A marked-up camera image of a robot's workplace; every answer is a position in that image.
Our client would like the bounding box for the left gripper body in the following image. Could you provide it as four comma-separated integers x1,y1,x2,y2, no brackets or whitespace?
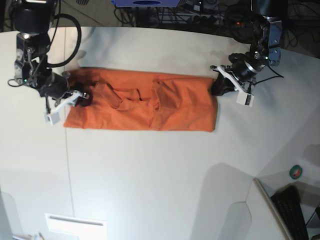
228,52,265,83

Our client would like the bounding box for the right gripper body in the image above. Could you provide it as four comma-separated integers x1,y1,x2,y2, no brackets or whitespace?
37,73,71,100

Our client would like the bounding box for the orange t-shirt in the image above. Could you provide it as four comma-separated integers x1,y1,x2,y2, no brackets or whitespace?
64,67,218,132

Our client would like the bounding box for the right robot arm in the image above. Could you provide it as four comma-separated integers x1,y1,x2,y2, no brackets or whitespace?
12,0,92,110

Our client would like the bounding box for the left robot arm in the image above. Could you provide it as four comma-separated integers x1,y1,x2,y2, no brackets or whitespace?
210,0,288,97

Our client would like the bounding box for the black power strip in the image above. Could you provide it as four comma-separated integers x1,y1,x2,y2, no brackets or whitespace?
190,15,246,28

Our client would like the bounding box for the green tape roll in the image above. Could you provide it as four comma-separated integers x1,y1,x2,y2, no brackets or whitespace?
289,164,303,180

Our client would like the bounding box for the blue box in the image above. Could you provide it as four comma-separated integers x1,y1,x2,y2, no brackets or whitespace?
111,0,186,8

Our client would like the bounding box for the black keyboard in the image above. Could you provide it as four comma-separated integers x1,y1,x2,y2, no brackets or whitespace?
271,185,309,240

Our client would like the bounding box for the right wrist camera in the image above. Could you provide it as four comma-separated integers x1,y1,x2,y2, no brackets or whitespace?
44,112,61,126

